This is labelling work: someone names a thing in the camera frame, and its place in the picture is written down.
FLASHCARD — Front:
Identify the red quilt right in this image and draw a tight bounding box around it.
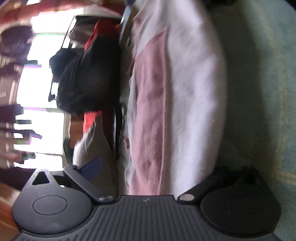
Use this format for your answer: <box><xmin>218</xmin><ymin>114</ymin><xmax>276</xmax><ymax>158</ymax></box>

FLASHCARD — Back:
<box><xmin>83</xmin><ymin>18</ymin><xmax>120</xmax><ymax>134</ymax></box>

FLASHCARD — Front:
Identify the clothes rack with garments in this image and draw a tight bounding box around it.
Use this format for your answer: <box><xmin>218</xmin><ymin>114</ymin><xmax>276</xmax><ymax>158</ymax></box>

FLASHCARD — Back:
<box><xmin>48</xmin><ymin>14</ymin><xmax>98</xmax><ymax>103</ymax></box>

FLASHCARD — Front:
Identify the blue white book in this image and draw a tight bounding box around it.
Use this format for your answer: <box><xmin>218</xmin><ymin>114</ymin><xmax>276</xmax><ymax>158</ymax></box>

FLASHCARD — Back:
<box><xmin>119</xmin><ymin>6</ymin><xmax>132</xmax><ymax>46</ymax></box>

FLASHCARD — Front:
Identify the pink and white sweater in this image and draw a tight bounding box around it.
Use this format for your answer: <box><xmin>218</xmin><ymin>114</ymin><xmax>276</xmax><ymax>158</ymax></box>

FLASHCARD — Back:
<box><xmin>118</xmin><ymin>1</ymin><xmax>227</xmax><ymax>196</ymax></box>

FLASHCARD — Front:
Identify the grey green pillow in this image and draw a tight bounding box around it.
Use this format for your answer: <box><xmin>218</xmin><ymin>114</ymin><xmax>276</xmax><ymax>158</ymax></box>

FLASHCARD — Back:
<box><xmin>73</xmin><ymin>116</ymin><xmax>118</xmax><ymax>197</ymax></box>

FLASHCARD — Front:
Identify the black backpack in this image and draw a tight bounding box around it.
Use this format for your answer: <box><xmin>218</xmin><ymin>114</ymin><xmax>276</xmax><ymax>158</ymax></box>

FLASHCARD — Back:
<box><xmin>56</xmin><ymin>34</ymin><xmax>123</xmax><ymax>153</ymax></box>

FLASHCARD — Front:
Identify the green plaid bed blanket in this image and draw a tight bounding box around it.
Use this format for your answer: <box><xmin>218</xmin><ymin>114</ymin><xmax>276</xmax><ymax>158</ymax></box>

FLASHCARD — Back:
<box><xmin>210</xmin><ymin>1</ymin><xmax>295</xmax><ymax>240</ymax></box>

